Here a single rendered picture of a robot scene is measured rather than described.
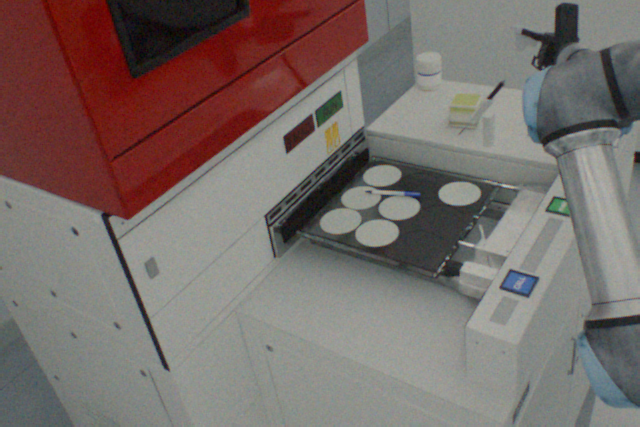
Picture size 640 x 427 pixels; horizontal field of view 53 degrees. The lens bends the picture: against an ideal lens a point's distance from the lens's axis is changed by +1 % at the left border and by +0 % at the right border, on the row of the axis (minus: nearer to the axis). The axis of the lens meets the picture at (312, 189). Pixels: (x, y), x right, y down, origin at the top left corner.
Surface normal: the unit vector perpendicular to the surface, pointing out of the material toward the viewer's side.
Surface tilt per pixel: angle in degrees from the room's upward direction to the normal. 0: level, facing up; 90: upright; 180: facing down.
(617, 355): 52
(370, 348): 0
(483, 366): 90
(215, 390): 90
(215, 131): 90
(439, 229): 0
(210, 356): 90
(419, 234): 0
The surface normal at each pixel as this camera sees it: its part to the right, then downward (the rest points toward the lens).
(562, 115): -0.71, -0.07
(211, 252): 0.81, 0.22
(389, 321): -0.15, -0.82
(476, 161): -0.56, 0.53
